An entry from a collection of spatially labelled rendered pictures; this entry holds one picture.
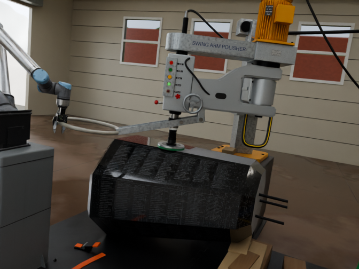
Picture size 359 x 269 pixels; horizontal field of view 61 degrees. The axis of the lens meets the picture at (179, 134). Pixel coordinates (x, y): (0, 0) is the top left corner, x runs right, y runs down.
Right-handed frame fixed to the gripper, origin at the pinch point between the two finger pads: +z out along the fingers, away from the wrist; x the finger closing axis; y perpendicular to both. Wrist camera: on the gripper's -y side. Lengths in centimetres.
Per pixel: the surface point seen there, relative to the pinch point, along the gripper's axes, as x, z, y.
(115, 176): 38, 25, 30
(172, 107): 70, -34, 41
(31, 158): -21.1, 10.7, 35.8
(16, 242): -25, 63, 43
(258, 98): 125, -52, 70
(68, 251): 14, 89, 20
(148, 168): 58, 15, 42
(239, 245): 115, 56, 93
